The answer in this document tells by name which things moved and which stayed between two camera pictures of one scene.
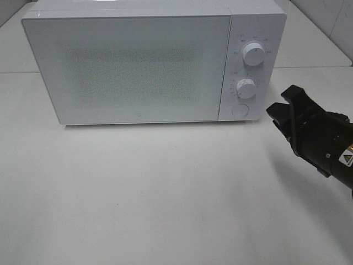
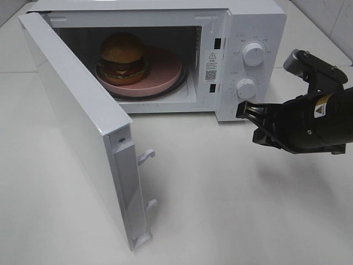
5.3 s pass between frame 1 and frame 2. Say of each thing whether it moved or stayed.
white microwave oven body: stayed
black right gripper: moved
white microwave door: moved
